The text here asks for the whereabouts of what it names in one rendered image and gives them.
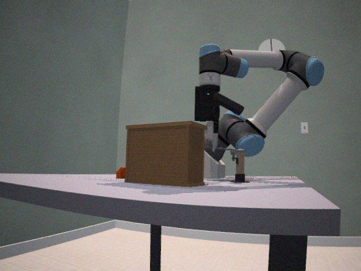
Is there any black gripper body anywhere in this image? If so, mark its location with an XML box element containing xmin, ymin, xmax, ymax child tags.
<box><xmin>195</xmin><ymin>84</ymin><xmax>220</xmax><ymax>122</ymax></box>

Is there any brown wooden cabinet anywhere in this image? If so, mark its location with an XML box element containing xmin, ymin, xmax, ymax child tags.
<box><xmin>125</xmin><ymin>121</ymin><xmax>207</xmax><ymax>187</ymax></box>

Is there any orange flat bar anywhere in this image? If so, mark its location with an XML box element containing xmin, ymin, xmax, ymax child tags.
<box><xmin>116</xmin><ymin>167</ymin><xmax>125</xmax><ymax>179</ymax></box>

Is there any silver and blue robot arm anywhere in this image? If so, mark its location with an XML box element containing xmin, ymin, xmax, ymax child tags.
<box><xmin>199</xmin><ymin>44</ymin><xmax>324</xmax><ymax>157</ymax></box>

